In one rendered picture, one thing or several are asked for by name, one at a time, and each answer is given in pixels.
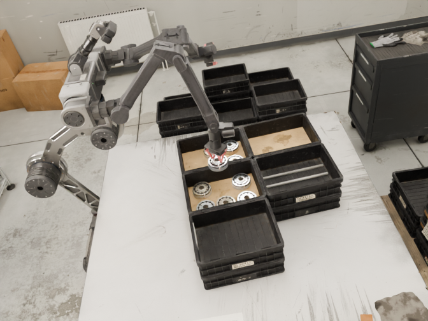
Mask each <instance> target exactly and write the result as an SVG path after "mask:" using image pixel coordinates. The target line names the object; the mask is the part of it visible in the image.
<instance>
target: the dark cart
mask: <svg viewBox="0 0 428 321"><path fill-rule="evenodd" d="M410 31H412V32H413V31H418V32H419V31H425V33H428V22H421V23H417V24H410V25H402V26H398V27H391V28H386V29H379V30H375V31H368V32H360V33H356V34H355V46H354V53H353V66H352V78H351V85H350V97H349V103H348V114H349V116H350V118H351V120H352V121H351V125H352V127H353V128H356V129H357V130H358V132H359V134H360V136H361V138H362V139H363V141H364V143H365V144H364V149H365V151H367V152H370V151H373V150H374V149H375V148H376V143H378V142H382V141H390V140H395V139H403V138H410V137H415V136H418V140H419V142H421V143H426V142H428V43H423V44H422V45H421V46H420V45H415V44H411V43H405V44H404V43H399V44H396V46H379V47H376V48H374V47H373V46H372V45H371V44H370V43H371V42H374V41H378V38H379V37H380V36H383V35H386V37H387V36H389V35H390V33H392V32H393V33H394V34H393V36H395V35H396V34H398V37H400V36H402V35H403V34H405V33H407V32H410ZM391 37H392V36H391Z"/></svg>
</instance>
